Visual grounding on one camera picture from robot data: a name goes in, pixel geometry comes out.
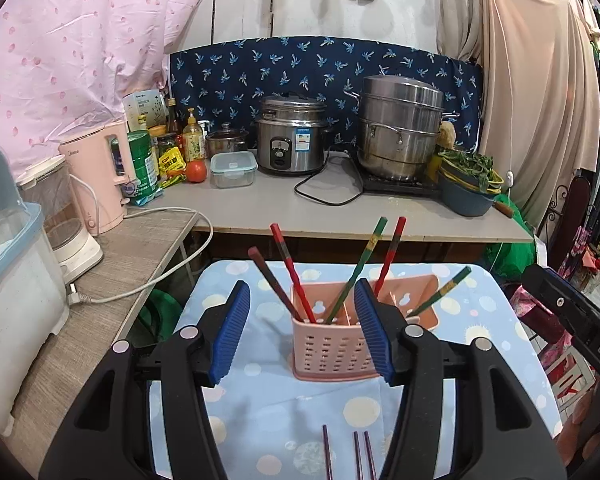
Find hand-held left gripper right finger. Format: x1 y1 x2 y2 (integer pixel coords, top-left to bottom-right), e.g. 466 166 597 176
354 277 568 480

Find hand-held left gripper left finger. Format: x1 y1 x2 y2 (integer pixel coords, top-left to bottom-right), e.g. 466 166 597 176
39 280 252 480

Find pink plastic utensil holder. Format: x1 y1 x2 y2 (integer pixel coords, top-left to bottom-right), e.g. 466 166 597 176
291 275 440 380

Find dark purple chopstick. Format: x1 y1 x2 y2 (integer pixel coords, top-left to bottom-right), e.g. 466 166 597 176
322 425 334 480
247 246 302 322
363 431 378 480
353 431 365 480

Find green chopstick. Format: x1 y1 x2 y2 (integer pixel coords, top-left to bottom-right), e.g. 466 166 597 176
324 216 389 325
409 266 472 318

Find red chopstick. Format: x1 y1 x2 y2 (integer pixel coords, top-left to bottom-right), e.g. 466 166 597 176
270 223 317 324
374 216 407 297

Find chair with pink cloth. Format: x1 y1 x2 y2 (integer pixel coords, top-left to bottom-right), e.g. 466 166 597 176
510 280 581 411

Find blue dotted tablecloth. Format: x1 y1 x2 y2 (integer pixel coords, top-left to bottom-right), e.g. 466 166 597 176
147 260 563 480

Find dark metal chair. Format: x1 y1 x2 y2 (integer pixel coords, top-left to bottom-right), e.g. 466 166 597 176
545 175 593 271

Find green plastic bag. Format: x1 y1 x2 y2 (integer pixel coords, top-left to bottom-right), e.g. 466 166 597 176
482 200 538 281

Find grey kitchen counter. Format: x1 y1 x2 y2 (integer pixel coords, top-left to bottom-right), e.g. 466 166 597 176
125 147 533 246

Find wooden side table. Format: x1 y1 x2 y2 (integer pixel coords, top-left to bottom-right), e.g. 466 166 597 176
2 207 201 461

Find black induction cooktop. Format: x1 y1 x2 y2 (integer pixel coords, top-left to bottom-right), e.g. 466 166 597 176
357 172 443 196

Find clear food container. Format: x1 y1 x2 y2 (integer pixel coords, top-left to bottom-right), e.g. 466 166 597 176
210 151 258 189

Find yellow packet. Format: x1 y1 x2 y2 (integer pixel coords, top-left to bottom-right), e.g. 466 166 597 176
157 149 188 188

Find green can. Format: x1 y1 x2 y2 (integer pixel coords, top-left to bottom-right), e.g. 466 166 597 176
126 130 161 198

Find small lidded steel pot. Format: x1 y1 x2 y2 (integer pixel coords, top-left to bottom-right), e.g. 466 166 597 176
205 122 251 158

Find green leafy vegetables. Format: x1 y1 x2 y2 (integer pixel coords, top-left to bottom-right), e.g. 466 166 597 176
439 150 501 191

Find yellow liquid bottle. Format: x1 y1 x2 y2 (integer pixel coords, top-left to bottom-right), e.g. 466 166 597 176
182 108 206 162

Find pink electric kettle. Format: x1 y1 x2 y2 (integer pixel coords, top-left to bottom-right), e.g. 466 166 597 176
57 120 131 237

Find steel rice cooker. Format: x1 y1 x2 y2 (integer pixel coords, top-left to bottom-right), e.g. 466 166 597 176
252 92 329 178

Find steel steamer pot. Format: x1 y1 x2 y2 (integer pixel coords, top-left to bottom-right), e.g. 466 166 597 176
344 75 461 182

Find beige sponge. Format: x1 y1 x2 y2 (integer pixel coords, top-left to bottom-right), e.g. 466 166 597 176
437 121 457 150

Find plastic box with blue lid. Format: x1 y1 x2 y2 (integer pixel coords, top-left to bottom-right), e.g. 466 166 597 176
0 140 71 436

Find dark sauce bottle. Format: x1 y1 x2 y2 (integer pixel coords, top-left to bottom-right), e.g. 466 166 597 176
166 96 183 136

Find white carton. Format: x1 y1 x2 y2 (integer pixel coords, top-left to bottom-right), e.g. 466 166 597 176
122 89 167 131

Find beige curtain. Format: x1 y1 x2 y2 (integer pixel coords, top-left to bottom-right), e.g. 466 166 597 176
437 0 600 221

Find navy patterned cloth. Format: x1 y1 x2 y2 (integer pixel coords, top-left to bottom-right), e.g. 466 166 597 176
167 36 485 153

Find pink dotted curtain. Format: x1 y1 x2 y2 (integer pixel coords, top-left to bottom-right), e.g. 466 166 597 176
0 0 221 181

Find white power cable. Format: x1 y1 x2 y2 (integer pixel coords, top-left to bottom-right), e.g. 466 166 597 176
67 205 214 306

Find black power cable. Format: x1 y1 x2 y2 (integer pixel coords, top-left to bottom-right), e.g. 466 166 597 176
294 152 366 206

